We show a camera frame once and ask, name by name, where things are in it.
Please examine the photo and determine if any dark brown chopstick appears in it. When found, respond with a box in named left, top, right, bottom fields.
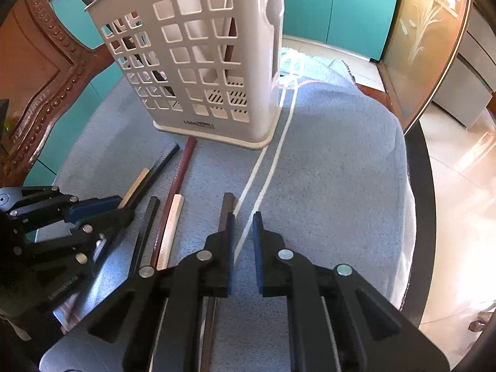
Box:
left=199, top=192, right=235, bottom=372

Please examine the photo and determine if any beige chopstick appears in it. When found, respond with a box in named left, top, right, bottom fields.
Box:
left=118, top=168, right=150, bottom=209

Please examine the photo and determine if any black short chopstick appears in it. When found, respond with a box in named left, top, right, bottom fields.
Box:
left=128, top=197, right=160, bottom=276

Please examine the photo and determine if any white textured chopstick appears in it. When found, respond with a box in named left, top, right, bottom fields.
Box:
left=156, top=194, right=184, bottom=270

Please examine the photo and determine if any black long chopstick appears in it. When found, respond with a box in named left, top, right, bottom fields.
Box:
left=92, top=144, right=182, bottom=272

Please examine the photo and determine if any dark red long chopstick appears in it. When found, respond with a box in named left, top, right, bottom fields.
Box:
left=150, top=137, right=197, bottom=269

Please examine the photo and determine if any carved wooden chair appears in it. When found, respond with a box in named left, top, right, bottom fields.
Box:
left=1, top=0, right=123, bottom=186

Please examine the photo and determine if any blue cloth table mat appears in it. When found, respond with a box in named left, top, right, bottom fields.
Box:
left=55, top=48, right=416, bottom=371

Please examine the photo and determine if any white plastic utensil basket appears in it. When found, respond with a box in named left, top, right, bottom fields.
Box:
left=87, top=0, right=284, bottom=149

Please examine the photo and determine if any grey drawer cabinet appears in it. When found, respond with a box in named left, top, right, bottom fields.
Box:
left=433, top=4, right=496, bottom=129

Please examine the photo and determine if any teal cabinet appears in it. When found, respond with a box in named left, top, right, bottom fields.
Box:
left=283, top=0, right=398, bottom=60

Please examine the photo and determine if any wooden glass-panel door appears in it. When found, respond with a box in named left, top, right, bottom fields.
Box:
left=378, top=0, right=472, bottom=133

